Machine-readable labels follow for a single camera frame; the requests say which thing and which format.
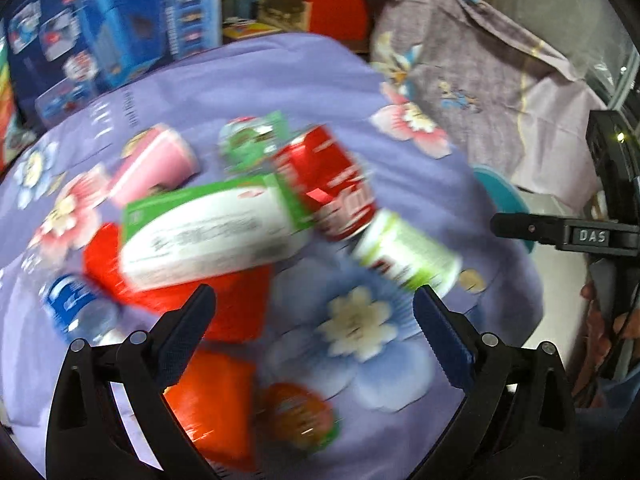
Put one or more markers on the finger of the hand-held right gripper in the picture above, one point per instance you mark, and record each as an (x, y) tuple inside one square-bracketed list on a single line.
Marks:
[(525, 230)]

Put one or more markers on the purple floral tablecloth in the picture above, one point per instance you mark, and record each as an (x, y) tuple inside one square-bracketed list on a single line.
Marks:
[(350, 320)]

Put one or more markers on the grey cartoon printed cloth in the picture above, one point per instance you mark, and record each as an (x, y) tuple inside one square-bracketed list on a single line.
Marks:
[(465, 55)]

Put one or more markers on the dark blue toy box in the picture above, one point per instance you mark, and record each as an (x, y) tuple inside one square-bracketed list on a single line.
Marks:
[(45, 40)]

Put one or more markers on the green and white bottle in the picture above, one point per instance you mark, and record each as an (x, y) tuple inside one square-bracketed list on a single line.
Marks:
[(405, 250)]

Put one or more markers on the person's right forearm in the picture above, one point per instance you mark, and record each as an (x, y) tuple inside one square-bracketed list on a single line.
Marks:
[(617, 395)]

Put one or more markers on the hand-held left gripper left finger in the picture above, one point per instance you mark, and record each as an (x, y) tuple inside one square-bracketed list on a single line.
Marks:
[(184, 332)]

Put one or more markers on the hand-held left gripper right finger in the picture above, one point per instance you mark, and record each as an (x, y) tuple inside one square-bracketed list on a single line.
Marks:
[(442, 342)]

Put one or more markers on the pink paper cup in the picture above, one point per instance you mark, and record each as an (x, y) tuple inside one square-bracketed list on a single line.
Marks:
[(150, 167)]

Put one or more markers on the green and white carton box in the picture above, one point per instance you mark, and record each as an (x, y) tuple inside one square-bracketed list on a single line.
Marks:
[(210, 230)]

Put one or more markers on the orange snack packet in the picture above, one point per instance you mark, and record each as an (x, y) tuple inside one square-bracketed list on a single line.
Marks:
[(215, 405)]

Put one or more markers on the blue label water bottle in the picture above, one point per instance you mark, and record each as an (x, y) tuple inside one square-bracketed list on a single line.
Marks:
[(75, 305)]

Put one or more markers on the green snack packet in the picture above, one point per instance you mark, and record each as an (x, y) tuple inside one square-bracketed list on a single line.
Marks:
[(250, 142)]

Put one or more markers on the teal round bin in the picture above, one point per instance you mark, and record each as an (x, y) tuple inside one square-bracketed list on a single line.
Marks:
[(505, 200)]

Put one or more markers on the red soda can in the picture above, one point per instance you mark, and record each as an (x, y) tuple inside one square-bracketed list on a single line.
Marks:
[(325, 180)]

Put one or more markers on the red plastic packet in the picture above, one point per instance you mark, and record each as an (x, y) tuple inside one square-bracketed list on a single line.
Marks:
[(235, 300)]

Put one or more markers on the light blue toy box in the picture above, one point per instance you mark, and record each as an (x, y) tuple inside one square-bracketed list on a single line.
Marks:
[(150, 15)]

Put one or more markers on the rainbow printed toy box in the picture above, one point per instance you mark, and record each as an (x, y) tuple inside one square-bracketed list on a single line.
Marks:
[(6, 105)]

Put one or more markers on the round orange and green packet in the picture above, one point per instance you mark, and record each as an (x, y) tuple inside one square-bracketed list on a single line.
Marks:
[(300, 417)]

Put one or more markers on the person's right hand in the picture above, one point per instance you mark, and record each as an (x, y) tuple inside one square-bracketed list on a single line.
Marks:
[(595, 340)]

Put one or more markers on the yellow box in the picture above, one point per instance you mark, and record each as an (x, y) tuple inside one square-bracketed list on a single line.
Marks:
[(250, 32)]

